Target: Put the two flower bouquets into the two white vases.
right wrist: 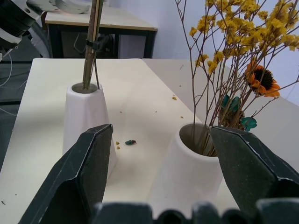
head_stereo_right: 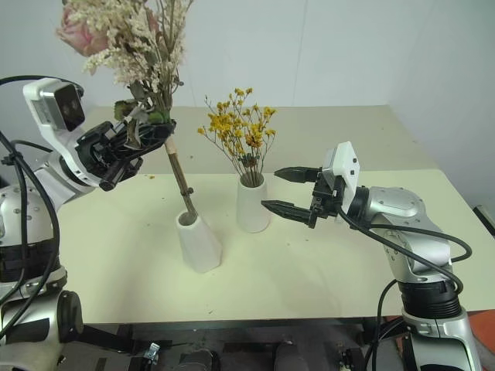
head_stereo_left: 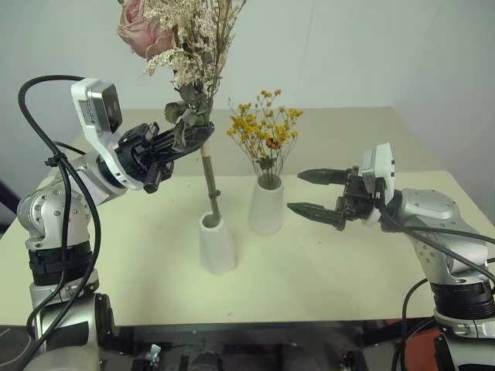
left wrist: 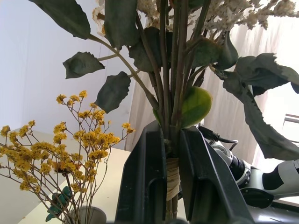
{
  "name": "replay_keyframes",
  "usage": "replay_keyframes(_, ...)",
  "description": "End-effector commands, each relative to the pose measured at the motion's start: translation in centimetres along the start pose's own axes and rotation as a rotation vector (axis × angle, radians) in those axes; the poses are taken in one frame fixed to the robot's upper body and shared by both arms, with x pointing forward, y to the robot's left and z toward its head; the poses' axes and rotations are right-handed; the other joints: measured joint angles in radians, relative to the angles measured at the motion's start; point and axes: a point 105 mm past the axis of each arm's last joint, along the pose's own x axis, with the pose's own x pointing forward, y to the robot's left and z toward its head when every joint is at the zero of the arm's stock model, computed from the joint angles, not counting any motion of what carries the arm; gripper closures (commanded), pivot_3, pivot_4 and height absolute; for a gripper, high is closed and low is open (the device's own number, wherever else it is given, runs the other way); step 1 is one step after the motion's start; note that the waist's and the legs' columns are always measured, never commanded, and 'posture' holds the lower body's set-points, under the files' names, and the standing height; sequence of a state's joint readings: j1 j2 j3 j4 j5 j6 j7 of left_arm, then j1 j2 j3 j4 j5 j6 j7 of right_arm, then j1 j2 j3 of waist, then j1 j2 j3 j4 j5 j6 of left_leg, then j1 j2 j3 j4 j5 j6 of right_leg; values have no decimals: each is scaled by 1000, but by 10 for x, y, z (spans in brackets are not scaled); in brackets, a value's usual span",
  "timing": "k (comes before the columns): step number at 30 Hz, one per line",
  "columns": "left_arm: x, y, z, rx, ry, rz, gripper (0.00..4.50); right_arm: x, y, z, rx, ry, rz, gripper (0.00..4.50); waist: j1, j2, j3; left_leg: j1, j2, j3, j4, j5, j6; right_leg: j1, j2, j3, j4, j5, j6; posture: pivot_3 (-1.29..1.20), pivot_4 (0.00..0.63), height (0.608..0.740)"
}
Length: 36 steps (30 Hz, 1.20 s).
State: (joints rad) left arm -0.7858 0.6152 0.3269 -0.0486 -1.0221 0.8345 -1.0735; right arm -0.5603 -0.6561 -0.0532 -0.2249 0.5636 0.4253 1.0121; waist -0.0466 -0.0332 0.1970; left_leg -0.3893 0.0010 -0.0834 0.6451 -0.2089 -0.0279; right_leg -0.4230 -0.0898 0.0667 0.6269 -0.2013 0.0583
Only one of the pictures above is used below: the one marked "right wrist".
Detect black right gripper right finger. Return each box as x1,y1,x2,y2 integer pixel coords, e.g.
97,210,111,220
208,125,299,210

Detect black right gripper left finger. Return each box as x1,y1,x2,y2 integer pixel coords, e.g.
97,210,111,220
19,124,114,224

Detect yellow dried flower bouquet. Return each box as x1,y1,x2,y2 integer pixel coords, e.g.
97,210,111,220
175,0,299,157

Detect brown stems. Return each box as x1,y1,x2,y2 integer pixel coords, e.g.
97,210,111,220
82,0,105,91

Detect white faceted ceramic vase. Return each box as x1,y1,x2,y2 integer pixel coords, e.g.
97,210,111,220
61,83,118,179

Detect white round ceramic vase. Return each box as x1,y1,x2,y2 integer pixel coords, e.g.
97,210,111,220
151,123,224,202

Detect black-framed white side table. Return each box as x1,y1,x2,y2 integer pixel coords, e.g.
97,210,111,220
41,4,158,59

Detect white cable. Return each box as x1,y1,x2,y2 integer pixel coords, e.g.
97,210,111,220
0,48,31,115

